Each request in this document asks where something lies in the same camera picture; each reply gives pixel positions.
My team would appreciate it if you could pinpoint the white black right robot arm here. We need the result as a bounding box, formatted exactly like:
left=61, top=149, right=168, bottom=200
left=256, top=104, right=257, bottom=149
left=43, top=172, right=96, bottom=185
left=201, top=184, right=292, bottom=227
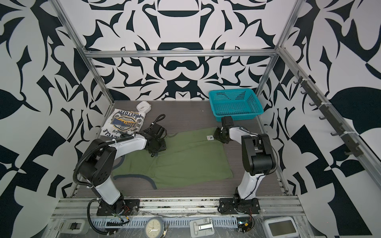
left=213, top=116, right=277, bottom=204

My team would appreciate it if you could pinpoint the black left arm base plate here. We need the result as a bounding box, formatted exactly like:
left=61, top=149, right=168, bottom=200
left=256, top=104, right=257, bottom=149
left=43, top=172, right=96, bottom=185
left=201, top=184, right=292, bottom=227
left=96, top=199, right=140, bottom=216

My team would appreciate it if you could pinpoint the white digital display device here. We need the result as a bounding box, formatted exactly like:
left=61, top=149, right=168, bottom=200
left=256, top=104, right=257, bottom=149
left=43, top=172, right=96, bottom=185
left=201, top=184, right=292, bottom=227
left=262, top=216, right=300, bottom=238

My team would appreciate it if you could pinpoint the round analog clock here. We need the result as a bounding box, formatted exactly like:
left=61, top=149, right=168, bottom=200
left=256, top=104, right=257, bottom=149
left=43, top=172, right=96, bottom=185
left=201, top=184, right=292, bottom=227
left=144, top=217, right=164, bottom=238

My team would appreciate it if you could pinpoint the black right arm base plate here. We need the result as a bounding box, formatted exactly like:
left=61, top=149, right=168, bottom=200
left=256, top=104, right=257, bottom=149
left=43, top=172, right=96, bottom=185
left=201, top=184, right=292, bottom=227
left=217, top=198, right=261, bottom=215

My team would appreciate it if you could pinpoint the teal plastic basket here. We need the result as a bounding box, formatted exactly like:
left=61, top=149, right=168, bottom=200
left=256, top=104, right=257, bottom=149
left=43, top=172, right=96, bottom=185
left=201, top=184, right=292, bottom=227
left=208, top=89, right=264, bottom=122

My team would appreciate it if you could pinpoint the grey switch box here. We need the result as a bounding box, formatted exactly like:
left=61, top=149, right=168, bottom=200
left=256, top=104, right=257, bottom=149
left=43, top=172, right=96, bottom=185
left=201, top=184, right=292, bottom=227
left=60, top=219, right=89, bottom=235

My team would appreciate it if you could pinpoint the green tank top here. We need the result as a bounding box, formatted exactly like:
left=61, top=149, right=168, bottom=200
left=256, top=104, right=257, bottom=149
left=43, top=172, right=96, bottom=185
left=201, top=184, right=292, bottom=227
left=112, top=128, right=233, bottom=189

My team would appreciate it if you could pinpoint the white plastic latch device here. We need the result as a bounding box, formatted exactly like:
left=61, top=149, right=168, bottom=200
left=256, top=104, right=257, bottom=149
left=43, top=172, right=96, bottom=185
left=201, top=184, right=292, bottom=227
left=190, top=217, right=215, bottom=238

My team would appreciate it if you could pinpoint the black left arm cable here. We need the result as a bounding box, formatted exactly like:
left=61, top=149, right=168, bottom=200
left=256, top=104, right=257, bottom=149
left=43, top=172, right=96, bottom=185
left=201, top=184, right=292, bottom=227
left=87, top=198, right=130, bottom=236

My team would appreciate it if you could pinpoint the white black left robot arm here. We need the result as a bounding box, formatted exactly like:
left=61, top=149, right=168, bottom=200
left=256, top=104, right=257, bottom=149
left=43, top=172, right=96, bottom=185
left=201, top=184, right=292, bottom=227
left=72, top=123, right=167, bottom=212

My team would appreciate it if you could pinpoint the aluminium cage frame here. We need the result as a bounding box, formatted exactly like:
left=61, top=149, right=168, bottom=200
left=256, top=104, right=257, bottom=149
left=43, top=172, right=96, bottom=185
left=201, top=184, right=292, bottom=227
left=55, top=1, right=381, bottom=197

